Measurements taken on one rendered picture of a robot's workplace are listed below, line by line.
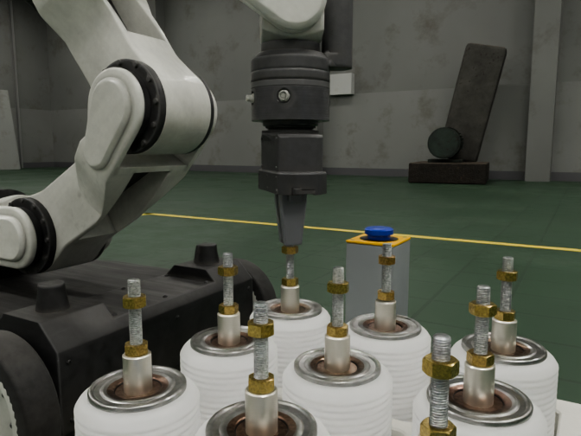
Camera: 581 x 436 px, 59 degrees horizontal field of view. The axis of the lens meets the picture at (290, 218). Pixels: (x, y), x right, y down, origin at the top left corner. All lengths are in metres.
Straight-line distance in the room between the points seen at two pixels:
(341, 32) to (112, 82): 0.36
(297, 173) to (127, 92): 0.34
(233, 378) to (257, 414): 0.13
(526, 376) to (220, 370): 0.27
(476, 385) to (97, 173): 0.63
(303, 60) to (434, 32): 7.74
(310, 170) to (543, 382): 0.30
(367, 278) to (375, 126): 7.68
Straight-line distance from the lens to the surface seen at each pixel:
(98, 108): 0.83
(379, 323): 0.56
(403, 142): 8.21
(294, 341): 0.58
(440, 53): 8.20
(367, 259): 0.71
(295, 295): 0.61
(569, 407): 0.63
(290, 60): 0.56
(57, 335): 0.77
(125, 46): 0.86
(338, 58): 0.59
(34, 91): 13.23
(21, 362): 0.75
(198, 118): 0.85
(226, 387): 0.50
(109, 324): 0.81
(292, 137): 0.55
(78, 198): 0.95
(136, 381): 0.43
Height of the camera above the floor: 0.44
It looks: 8 degrees down
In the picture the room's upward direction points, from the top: straight up
